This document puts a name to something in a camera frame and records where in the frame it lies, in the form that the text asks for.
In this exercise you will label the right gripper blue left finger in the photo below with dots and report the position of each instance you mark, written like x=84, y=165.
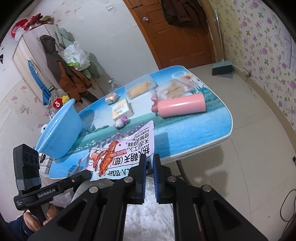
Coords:
x=98, y=214

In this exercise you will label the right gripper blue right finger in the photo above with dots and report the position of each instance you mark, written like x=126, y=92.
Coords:
x=200, y=213

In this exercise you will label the crayfish snack packet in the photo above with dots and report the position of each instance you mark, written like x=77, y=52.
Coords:
x=114, y=160

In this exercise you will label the hello kitty small toy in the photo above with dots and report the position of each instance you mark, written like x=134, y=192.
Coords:
x=121, y=122

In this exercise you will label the yellow white face box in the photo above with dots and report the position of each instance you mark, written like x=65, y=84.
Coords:
x=121, y=108

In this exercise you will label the pink cylindrical bottle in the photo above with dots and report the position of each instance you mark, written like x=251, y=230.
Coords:
x=182, y=105

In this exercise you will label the cotton swab bag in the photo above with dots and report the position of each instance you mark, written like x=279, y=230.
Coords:
x=180, y=85

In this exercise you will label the clear toothpick box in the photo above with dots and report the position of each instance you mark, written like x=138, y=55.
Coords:
x=140, y=86

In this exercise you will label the person's left hand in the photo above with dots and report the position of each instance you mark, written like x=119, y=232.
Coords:
x=33, y=224

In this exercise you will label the light blue plastic basin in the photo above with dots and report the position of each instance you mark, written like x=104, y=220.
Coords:
x=61, y=132

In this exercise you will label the folding table with scenic print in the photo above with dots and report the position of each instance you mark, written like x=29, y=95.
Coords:
x=174, y=138

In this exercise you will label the yellow plush charm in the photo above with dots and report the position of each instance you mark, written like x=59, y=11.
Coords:
x=65, y=99

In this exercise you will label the brown orange hanging jacket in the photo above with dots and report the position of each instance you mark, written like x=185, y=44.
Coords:
x=73, y=82

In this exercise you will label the large water bottle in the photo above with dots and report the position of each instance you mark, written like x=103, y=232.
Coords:
x=113, y=85

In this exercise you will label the green broom with dustpan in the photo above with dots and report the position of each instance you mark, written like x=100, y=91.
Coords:
x=224, y=67

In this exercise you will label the white green plastic bag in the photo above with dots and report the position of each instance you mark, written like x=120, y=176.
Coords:
x=75, y=57

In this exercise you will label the wooden wardrobe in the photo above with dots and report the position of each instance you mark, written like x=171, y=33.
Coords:
x=30, y=48

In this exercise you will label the pale green hanging garment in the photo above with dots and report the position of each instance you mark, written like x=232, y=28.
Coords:
x=64, y=38

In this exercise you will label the brown wooden door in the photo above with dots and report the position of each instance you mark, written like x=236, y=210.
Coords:
x=171, y=45

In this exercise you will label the dark brown jacket on door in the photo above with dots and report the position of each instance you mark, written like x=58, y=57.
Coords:
x=183, y=13

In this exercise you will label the grey bag with blue strap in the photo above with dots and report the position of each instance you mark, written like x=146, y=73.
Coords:
x=48, y=94

